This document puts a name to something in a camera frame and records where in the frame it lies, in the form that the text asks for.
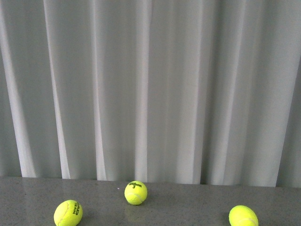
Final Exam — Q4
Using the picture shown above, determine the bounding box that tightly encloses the Wilson yellow tennis ball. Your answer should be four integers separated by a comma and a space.
124, 181, 148, 205

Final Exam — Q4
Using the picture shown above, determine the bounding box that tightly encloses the Head Team yellow tennis ball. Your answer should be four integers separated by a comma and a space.
54, 200, 83, 226

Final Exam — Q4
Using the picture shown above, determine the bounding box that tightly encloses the plain yellow tennis ball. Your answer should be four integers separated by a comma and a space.
229, 205, 259, 226

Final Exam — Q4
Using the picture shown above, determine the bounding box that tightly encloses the white pleated curtain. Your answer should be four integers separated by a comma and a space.
0, 0, 301, 187

